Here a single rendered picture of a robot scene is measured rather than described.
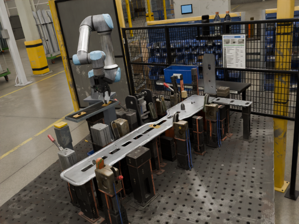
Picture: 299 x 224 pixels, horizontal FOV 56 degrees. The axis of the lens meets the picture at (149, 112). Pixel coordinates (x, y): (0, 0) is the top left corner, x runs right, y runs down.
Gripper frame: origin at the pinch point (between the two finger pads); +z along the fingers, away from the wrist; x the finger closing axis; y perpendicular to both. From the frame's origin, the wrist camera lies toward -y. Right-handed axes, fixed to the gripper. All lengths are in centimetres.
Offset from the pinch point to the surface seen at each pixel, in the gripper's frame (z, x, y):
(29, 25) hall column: -39, -578, -528
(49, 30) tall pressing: -2, -711, -757
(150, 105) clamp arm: 9.1, 25.6, -17.4
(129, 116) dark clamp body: 10.9, 16.3, 0.1
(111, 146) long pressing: 18.2, 17.6, 30.0
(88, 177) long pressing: 18, 22, 62
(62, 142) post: 12.9, -11.5, 39.3
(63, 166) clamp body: 21, -2, 53
